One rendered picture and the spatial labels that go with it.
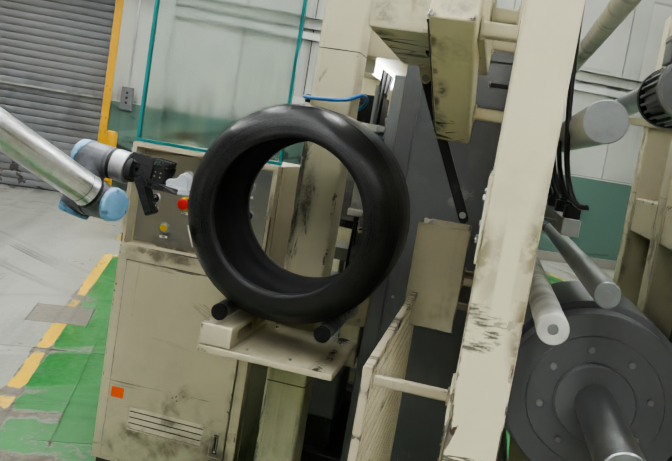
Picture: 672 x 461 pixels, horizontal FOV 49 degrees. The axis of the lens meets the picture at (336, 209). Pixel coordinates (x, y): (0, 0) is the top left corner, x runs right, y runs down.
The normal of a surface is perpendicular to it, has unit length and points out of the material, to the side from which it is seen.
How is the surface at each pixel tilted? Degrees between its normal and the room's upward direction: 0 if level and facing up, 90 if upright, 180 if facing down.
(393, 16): 90
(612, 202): 90
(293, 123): 80
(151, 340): 90
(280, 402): 90
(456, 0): 72
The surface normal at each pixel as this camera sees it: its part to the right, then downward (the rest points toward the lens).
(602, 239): 0.17, 0.12
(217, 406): -0.21, 0.06
